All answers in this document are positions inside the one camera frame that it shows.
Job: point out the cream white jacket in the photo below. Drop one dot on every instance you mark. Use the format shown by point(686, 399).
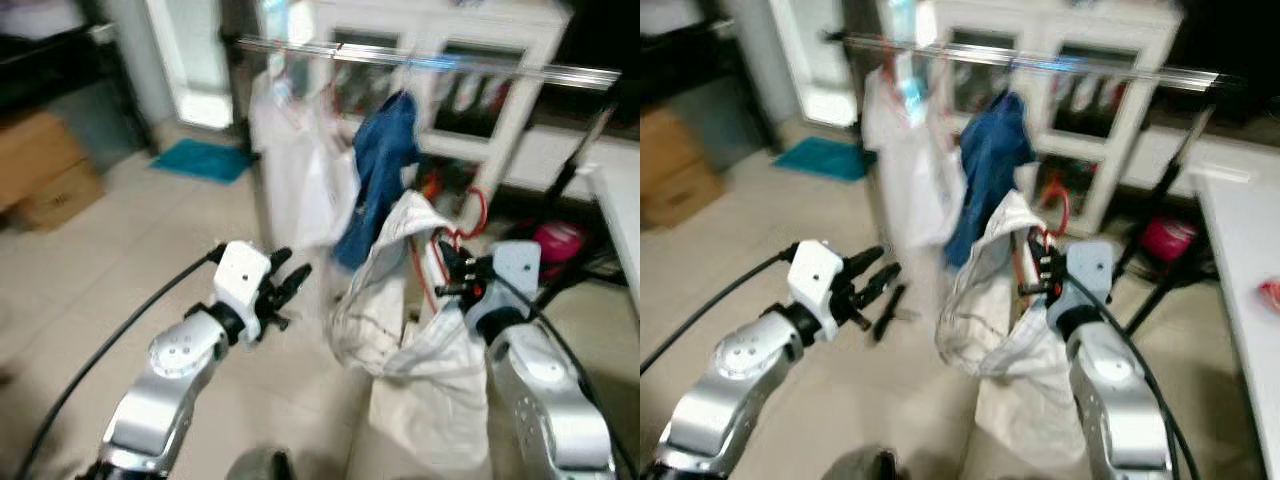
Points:
point(1000, 340)
point(400, 330)

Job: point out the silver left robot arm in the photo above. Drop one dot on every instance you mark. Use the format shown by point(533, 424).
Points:
point(165, 370)
point(735, 375)

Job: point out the pink round object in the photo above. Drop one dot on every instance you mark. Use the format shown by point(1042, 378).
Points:
point(1168, 240)
point(560, 245)

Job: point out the white hanging garment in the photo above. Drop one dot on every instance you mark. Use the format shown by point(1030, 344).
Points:
point(300, 170)
point(915, 170)

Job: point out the blue denim garment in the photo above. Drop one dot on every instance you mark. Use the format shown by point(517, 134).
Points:
point(380, 160)
point(990, 160)

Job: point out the teal floor mat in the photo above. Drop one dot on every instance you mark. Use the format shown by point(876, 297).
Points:
point(820, 158)
point(200, 160)

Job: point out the black clothes rack leg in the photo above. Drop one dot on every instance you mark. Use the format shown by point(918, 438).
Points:
point(1175, 175)
point(580, 160)

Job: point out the large white table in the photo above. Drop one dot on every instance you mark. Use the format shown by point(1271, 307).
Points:
point(1240, 230)
point(620, 200)

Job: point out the grey robot leg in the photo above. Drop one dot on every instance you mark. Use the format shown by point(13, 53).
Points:
point(260, 468)
point(860, 468)

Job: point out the white glass door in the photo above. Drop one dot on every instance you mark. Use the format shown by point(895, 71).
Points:
point(190, 60)
point(810, 60)

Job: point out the closed brown cardboard box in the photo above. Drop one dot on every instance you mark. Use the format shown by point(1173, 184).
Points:
point(675, 170)
point(45, 170)

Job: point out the white glass-door cabinet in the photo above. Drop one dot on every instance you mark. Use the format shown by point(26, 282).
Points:
point(1150, 40)
point(530, 35)

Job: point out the black shelf unit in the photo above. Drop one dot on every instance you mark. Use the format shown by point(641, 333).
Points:
point(40, 70)
point(690, 60)

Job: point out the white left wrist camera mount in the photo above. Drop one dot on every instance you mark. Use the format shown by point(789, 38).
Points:
point(240, 275)
point(815, 275)

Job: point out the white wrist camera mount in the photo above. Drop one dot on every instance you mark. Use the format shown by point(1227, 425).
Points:
point(240, 275)
point(517, 268)
point(815, 275)
point(1092, 270)

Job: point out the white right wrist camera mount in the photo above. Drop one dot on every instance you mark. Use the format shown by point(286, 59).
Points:
point(1092, 270)
point(517, 268)

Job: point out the silver clothes rail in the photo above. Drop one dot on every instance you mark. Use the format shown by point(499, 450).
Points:
point(500, 67)
point(1100, 66)

